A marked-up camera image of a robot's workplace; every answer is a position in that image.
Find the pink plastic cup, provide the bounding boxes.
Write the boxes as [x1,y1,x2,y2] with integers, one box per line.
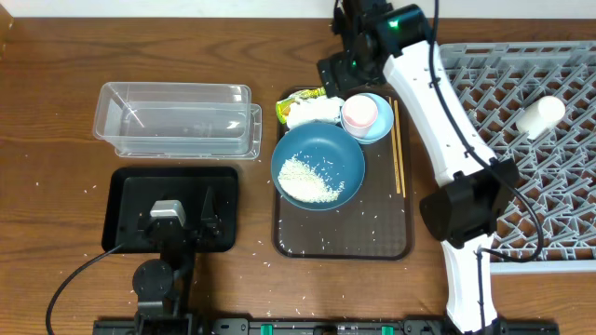
[341,95,378,139]

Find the wooden chopstick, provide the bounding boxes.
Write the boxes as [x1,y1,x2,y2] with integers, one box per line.
[393,98,406,199]
[388,97,401,194]

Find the white plastic cup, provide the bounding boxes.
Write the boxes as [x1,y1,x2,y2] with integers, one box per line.
[516,96,565,141]

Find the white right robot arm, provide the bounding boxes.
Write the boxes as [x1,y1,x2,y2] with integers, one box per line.
[318,1,518,334]

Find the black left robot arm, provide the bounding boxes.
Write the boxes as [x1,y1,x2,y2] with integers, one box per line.
[132,187,222,335]

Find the grey dishwasher rack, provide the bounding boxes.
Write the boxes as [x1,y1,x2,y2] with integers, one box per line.
[440,41,595,275]

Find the black plastic bin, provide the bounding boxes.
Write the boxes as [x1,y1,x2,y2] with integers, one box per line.
[102,167,238,253]

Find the light blue bowl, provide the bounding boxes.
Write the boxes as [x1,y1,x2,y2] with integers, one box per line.
[341,93,393,144]

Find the clear plastic container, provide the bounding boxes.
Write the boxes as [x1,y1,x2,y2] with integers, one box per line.
[93,82,253,157]

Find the green yellow snack wrapper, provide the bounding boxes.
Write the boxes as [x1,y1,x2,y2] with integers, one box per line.
[276,87,326,125]

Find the dark blue plate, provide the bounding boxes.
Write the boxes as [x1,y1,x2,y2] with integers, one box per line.
[271,123,366,211]

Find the pile of white rice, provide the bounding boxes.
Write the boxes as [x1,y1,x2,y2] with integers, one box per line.
[278,157,345,203]

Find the dark brown serving tray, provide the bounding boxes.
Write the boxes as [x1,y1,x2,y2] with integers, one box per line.
[272,89,416,261]

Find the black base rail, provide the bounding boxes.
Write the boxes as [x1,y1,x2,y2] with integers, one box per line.
[91,316,560,335]

